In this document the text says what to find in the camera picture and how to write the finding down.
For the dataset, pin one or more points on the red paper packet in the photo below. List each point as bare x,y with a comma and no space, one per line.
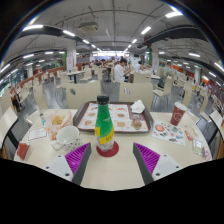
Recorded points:
23,150

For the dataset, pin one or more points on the brown fried food piece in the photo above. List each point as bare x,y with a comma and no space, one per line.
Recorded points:
136,124

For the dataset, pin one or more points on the dark food tray with liner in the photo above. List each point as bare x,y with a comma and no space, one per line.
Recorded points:
121,120

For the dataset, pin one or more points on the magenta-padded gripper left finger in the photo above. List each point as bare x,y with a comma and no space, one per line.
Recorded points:
77,158

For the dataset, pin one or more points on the beige wooden chair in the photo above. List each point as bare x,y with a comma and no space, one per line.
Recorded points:
136,95
81,95

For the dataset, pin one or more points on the red paper cup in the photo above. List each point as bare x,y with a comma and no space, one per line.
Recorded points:
178,115

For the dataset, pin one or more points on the green drink bottle black cap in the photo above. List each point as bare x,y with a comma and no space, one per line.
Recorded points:
104,128

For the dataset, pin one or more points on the group of beige chairs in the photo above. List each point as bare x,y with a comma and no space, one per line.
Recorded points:
166,87

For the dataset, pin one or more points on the person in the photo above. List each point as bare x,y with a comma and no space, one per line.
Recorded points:
119,71
139,66

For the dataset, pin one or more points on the white printed card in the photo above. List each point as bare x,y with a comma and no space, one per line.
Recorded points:
37,134

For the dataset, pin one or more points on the ceiling air conditioner unit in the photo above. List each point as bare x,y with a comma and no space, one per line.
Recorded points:
88,26

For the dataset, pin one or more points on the small clear plastic packet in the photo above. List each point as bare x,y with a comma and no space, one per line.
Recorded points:
198,146

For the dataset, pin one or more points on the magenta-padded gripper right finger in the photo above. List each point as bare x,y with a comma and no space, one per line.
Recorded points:
147,158

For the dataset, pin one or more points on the white dotted mug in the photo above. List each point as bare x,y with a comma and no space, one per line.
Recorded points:
68,136

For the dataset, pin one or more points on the clear food bag with snacks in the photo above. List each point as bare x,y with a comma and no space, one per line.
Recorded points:
58,121

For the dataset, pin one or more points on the group of ceiling lights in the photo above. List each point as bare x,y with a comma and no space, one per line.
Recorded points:
173,14

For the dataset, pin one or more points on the white crumpled napkin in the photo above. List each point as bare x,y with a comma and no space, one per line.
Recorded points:
137,106

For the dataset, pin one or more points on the small clear bottle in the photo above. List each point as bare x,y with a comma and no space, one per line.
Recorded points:
42,118

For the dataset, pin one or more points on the colourful printed flyer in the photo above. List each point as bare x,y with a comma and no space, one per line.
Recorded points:
168,132

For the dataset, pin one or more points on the flat round red coaster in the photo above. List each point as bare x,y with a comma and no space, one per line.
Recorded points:
113,151

